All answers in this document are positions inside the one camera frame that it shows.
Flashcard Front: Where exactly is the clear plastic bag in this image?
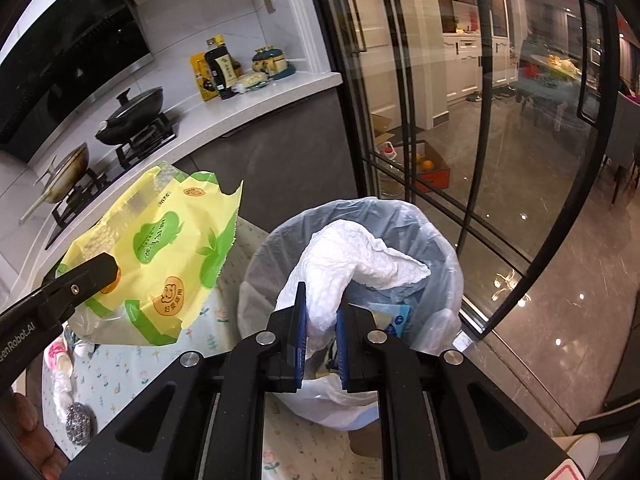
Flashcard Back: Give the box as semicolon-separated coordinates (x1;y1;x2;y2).
50;371;76;424

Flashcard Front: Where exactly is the pink white paper cup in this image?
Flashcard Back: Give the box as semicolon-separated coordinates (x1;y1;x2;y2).
43;335;74;378

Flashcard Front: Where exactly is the blue wet wipe packet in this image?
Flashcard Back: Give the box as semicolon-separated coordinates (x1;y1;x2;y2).
369;304;412;338

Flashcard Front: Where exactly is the white tissue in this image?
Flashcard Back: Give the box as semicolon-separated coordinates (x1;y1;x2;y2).
276;220;431;352

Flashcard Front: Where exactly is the steel wool scrubber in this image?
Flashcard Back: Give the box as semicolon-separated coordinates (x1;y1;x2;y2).
65;402;96;446

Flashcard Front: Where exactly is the yellow green snack bag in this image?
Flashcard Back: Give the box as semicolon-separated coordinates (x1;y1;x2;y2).
56;162;242;347

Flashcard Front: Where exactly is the trash bin with plastic liner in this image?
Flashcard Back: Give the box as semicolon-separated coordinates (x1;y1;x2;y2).
236;195;466;432

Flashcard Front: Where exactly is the person's hand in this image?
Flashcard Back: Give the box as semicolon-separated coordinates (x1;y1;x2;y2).
1;389;68;480

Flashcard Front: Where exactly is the beige frying pan with lid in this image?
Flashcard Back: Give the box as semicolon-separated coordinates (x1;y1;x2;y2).
18;142;89;224

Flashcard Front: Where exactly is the cardboard box with oranges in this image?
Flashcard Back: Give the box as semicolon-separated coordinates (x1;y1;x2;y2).
378;140;450;193

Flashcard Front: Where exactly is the black gas stove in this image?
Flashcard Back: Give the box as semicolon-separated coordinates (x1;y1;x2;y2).
44;113;177;249

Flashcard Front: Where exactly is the black wok with lid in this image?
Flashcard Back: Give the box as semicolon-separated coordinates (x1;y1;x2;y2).
96;87;164;146

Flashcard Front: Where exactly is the yellow packet on counter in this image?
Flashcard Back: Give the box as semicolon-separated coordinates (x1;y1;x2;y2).
190;35;224;101

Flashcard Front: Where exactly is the dark soy sauce bottle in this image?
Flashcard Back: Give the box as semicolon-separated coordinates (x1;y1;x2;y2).
204;40;238;100

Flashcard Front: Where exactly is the black range hood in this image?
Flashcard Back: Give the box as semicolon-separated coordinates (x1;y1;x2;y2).
1;0;151;162

